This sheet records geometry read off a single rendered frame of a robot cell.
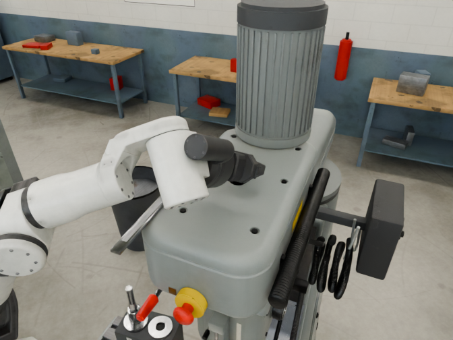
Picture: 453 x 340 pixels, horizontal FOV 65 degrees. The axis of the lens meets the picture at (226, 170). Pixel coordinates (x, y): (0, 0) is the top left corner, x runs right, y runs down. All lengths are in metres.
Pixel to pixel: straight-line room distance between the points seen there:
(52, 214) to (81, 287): 2.66
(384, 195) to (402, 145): 3.59
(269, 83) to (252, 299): 0.45
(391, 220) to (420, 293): 2.33
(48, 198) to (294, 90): 0.55
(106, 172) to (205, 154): 0.14
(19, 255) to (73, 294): 2.60
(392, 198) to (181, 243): 0.65
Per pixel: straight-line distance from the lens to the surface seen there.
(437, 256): 3.68
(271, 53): 0.80
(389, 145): 4.71
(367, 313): 3.03
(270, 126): 0.86
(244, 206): 0.69
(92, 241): 3.55
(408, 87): 4.49
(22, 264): 0.60
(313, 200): 0.87
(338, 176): 1.43
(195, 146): 0.46
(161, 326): 1.47
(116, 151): 0.51
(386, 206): 1.05
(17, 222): 0.57
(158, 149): 0.49
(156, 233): 0.65
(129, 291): 1.34
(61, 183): 0.54
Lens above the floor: 2.32
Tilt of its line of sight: 33 degrees down
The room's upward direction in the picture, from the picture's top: straight up
